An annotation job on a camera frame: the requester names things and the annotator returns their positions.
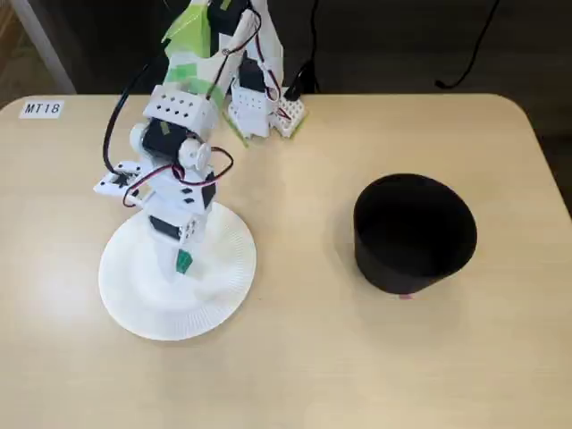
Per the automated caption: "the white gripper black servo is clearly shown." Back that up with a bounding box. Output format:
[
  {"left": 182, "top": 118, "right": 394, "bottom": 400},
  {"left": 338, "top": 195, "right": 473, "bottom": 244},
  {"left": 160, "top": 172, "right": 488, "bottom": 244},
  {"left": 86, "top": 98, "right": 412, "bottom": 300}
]
[{"left": 148, "top": 167, "right": 221, "bottom": 286}]

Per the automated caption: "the green cube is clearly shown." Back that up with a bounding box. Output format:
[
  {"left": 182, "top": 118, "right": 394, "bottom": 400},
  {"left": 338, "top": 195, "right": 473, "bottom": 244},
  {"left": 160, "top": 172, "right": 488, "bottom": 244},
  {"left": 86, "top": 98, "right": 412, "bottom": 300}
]
[{"left": 175, "top": 248, "right": 196, "bottom": 274}]

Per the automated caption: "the black round pot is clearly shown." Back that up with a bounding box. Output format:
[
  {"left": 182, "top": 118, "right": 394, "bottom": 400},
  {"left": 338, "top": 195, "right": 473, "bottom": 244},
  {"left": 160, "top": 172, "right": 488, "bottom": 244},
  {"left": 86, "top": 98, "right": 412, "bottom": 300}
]
[{"left": 352, "top": 172, "right": 479, "bottom": 297}]

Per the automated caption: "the white paper plate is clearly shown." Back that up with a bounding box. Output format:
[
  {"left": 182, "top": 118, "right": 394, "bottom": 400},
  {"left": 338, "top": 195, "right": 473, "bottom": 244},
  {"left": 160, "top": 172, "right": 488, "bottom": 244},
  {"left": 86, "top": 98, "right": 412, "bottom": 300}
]
[{"left": 97, "top": 201, "right": 258, "bottom": 343}]

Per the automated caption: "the white MT18 label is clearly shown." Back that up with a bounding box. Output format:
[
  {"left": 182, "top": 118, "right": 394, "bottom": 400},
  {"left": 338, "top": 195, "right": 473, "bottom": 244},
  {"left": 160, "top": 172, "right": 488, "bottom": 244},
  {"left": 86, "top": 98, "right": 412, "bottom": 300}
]
[{"left": 18, "top": 100, "right": 64, "bottom": 120}]

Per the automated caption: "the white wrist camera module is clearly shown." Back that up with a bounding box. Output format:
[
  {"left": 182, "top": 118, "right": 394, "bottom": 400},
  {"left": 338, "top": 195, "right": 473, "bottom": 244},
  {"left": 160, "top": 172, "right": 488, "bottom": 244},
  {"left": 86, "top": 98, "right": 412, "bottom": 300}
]
[{"left": 92, "top": 159, "right": 151, "bottom": 198}]

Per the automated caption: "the red servo wire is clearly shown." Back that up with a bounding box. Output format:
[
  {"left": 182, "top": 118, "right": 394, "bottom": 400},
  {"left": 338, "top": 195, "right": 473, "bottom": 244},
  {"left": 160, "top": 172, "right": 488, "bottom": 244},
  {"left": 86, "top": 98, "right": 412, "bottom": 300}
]
[{"left": 122, "top": 146, "right": 235, "bottom": 209}]

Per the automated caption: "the black camera cable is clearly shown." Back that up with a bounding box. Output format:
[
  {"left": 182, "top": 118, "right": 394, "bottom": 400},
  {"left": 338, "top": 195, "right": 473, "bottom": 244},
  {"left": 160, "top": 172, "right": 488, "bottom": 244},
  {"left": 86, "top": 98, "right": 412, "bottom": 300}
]
[{"left": 101, "top": 62, "right": 151, "bottom": 173}]

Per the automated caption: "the white metal post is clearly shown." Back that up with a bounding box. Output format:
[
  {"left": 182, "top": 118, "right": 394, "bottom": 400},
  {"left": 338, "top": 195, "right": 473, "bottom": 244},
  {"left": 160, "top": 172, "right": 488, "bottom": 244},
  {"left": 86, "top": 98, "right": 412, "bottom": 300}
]
[{"left": 12, "top": 0, "right": 78, "bottom": 95}]

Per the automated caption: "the black cable with plug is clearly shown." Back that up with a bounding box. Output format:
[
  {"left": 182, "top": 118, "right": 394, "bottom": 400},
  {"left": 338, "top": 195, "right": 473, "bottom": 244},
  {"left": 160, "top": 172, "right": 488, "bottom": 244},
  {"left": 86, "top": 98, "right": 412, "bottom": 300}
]
[{"left": 434, "top": 0, "right": 501, "bottom": 88}]

